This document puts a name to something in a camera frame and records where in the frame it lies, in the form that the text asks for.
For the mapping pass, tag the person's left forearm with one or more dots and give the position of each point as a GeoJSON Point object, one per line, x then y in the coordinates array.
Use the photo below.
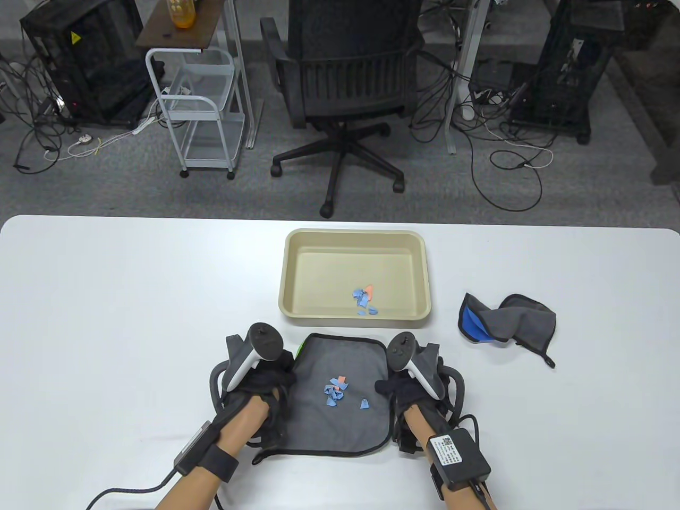
{"type": "Point", "coordinates": [239, 430]}

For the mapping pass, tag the grey white left controller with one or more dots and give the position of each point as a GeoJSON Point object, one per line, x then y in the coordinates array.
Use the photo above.
{"type": "Point", "coordinates": [265, 340]}

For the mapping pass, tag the grey white right controller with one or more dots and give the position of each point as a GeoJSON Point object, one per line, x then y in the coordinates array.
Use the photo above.
{"type": "Point", "coordinates": [401, 350]}

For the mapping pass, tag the person's left hand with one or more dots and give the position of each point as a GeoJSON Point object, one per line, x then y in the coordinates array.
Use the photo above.
{"type": "Point", "coordinates": [276, 380]}

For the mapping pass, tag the white rolling cart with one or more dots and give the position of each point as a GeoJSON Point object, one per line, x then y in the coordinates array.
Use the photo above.
{"type": "Point", "coordinates": [186, 97]}

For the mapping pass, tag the blue grey hand towel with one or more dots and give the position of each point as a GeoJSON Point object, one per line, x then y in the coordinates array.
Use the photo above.
{"type": "Point", "coordinates": [526, 324]}

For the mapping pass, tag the black tower with yellow sticker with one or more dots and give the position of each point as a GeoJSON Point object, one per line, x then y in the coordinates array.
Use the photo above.
{"type": "Point", "coordinates": [90, 64]}

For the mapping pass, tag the black wrist sensor box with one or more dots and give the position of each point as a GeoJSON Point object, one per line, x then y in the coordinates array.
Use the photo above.
{"type": "Point", "coordinates": [196, 449]}
{"type": "Point", "coordinates": [459, 457]}

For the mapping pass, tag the black office chair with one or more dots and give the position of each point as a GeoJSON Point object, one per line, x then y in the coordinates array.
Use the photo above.
{"type": "Point", "coordinates": [350, 69]}

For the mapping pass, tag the white desk leg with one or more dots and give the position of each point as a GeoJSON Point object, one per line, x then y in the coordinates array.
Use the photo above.
{"type": "Point", "coordinates": [239, 64]}
{"type": "Point", "coordinates": [462, 69]}

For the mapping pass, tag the white plug adapter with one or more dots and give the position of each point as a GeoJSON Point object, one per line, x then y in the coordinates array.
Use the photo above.
{"type": "Point", "coordinates": [84, 139]}

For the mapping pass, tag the person's right forearm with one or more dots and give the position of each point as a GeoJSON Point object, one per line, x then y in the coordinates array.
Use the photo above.
{"type": "Point", "coordinates": [419, 425]}

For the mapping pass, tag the beige plastic tray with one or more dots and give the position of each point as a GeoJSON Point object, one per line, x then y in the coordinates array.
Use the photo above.
{"type": "Point", "coordinates": [329, 265]}

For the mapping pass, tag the black computer tower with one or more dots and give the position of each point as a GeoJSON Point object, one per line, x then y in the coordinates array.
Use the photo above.
{"type": "Point", "coordinates": [568, 69]}

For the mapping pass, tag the grey green hand towel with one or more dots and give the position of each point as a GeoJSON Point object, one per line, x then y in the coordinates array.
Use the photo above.
{"type": "Point", "coordinates": [340, 430]}

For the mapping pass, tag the black right wrist sensor box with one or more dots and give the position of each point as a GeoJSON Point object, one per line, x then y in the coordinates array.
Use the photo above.
{"type": "Point", "coordinates": [459, 457]}

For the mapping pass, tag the black left wrist sensor box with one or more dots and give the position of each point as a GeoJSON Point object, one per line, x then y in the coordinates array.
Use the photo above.
{"type": "Point", "coordinates": [196, 449]}

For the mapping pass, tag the brown wooden side table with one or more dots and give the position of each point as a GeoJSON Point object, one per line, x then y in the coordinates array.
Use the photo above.
{"type": "Point", "coordinates": [207, 24]}

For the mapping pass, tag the grey white controller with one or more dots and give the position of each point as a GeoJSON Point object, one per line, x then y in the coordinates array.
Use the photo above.
{"type": "Point", "coordinates": [401, 350]}
{"type": "Point", "coordinates": [265, 340]}

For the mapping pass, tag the orange drink bottle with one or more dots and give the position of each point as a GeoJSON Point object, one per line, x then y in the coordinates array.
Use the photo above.
{"type": "Point", "coordinates": [182, 16]}

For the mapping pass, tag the pile of balloon pieces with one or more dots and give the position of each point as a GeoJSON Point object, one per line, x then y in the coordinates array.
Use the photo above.
{"type": "Point", "coordinates": [334, 393]}
{"type": "Point", "coordinates": [363, 300]}

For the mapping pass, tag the black box under desk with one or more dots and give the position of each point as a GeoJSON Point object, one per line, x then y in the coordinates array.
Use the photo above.
{"type": "Point", "coordinates": [491, 74]}

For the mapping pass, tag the person's right hand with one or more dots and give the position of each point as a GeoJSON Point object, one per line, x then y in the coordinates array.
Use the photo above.
{"type": "Point", "coordinates": [404, 390]}

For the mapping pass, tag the white power strip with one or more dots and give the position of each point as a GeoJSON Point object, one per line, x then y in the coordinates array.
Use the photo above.
{"type": "Point", "coordinates": [144, 125]}

